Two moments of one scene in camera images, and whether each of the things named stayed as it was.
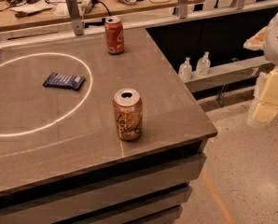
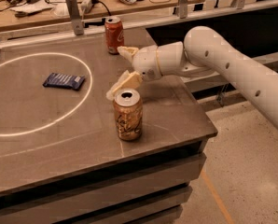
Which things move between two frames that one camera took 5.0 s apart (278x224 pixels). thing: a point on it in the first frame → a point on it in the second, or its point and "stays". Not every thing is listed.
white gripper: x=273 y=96 → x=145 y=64
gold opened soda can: x=129 y=114 stays
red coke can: x=115 y=35 stays
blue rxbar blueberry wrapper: x=63 y=80 stays
